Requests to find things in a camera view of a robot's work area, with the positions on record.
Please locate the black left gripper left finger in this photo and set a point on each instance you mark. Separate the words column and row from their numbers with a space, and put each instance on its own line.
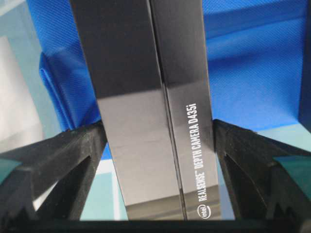
column 53, row 177

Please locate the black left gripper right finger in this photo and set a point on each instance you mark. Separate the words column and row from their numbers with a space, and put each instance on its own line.
column 258, row 185

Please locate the black camera box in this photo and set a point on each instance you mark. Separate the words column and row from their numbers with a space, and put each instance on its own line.
column 148, row 65

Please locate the clear plastic storage case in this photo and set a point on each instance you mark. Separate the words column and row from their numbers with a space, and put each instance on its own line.
column 26, row 111

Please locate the blue cloth liner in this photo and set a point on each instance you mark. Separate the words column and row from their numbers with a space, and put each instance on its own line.
column 255, row 60

